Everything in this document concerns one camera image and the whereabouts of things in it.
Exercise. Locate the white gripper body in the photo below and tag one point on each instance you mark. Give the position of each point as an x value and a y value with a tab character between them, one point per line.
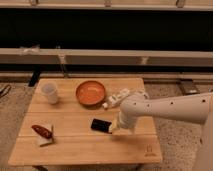
117	124

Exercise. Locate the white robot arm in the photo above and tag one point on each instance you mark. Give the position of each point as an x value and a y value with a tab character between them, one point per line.
197	108

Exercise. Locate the orange bowl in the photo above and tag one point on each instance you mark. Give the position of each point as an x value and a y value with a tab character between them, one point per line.
90	93

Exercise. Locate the wooden table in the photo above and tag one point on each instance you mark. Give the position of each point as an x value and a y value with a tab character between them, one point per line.
75	143

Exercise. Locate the clear plastic cup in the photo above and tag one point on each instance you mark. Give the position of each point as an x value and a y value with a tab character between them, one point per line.
49	91

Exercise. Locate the red chili pepper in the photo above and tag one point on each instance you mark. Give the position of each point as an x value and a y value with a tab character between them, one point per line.
42	131

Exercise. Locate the white napkin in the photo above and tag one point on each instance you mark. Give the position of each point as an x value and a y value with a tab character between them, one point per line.
42	141

